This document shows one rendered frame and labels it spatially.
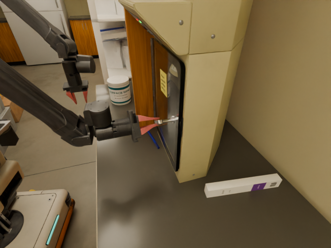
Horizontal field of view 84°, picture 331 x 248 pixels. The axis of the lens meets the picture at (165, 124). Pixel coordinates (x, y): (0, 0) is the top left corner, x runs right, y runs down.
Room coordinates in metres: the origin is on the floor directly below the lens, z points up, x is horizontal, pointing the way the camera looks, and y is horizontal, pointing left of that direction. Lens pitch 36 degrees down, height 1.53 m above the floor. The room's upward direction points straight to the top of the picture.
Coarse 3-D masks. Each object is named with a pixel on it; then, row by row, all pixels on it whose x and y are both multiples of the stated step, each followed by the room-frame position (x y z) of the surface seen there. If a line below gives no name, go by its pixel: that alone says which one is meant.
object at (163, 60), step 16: (160, 48) 0.61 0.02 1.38; (160, 64) 0.61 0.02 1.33; (176, 64) 0.46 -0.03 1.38; (160, 80) 0.61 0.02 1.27; (176, 80) 0.45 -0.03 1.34; (160, 96) 0.62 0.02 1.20; (176, 96) 0.45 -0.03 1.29; (160, 112) 0.62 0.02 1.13; (176, 112) 0.44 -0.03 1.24; (160, 128) 0.63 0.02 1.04; (176, 128) 0.44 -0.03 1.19; (176, 144) 0.43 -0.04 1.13; (176, 160) 0.43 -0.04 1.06
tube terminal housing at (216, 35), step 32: (192, 0) 0.43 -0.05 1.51; (224, 0) 0.44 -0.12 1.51; (192, 32) 0.43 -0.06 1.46; (224, 32) 0.45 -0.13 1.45; (192, 64) 0.43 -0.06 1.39; (224, 64) 0.45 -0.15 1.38; (192, 96) 0.43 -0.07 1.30; (224, 96) 0.49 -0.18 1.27; (192, 128) 0.43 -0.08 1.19; (192, 160) 0.44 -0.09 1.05
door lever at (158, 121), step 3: (171, 117) 0.48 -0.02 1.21; (153, 120) 0.52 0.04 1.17; (156, 120) 0.48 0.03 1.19; (159, 120) 0.45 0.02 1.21; (162, 120) 0.46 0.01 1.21; (165, 120) 0.46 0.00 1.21; (168, 120) 0.46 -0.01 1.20; (171, 120) 0.46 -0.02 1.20; (156, 123) 0.47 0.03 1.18; (159, 123) 0.45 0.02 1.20; (162, 123) 0.45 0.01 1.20
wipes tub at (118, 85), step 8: (112, 80) 1.04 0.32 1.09; (120, 80) 1.04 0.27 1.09; (128, 80) 1.05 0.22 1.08; (112, 88) 1.00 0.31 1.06; (120, 88) 1.00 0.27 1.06; (128, 88) 1.04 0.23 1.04; (112, 96) 1.01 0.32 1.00; (120, 96) 1.00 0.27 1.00; (128, 96) 1.03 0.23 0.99; (120, 104) 1.00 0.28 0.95
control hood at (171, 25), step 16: (128, 0) 0.47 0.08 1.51; (144, 0) 0.46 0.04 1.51; (160, 0) 0.46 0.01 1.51; (176, 0) 0.46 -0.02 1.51; (144, 16) 0.40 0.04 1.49; (160, 16) 0.40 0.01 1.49; (176, 16) 0.41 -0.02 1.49; (160, 32) 0.40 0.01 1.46; (176, 32) 0.41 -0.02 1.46; (176, 48) 0.42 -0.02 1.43
